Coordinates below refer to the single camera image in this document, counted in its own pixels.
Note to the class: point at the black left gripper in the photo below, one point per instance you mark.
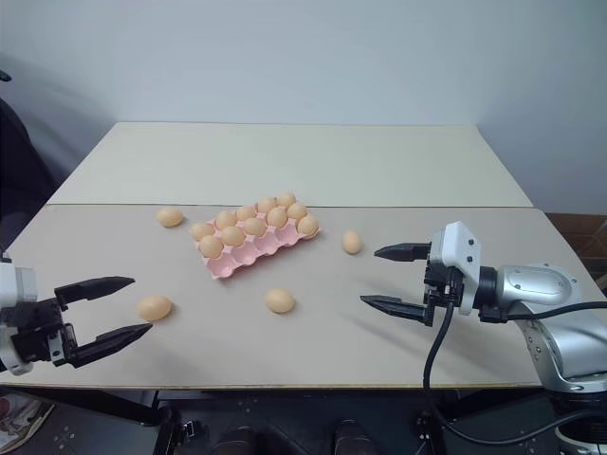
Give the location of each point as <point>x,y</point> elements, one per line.
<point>40,334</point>

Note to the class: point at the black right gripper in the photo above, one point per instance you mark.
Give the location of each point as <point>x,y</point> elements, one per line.
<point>443,289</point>

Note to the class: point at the pink egg tray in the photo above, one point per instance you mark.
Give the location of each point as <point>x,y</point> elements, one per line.
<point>246,258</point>

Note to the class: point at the tan egg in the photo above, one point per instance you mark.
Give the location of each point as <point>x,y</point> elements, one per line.
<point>297,210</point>
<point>254,226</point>
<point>352,242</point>
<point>169,217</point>
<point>286,199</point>
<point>226,219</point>
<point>267,205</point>
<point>202,231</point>
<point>245,213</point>
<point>276,217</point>
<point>211,246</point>
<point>154,308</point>
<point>280,301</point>
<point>232,235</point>
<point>307,225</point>

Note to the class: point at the red and white bag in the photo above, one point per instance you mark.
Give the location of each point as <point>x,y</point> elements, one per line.
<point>21,417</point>

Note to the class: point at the dark rounded shape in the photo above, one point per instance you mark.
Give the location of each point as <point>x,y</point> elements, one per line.
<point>239,441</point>
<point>352,438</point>

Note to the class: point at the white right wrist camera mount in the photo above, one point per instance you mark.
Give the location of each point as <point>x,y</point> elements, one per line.
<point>457,237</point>

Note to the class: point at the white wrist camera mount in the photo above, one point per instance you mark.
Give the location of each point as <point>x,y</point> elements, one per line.
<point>21,286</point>
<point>457,237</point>

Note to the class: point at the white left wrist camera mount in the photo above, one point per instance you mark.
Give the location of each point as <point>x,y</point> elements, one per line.
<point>21,286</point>

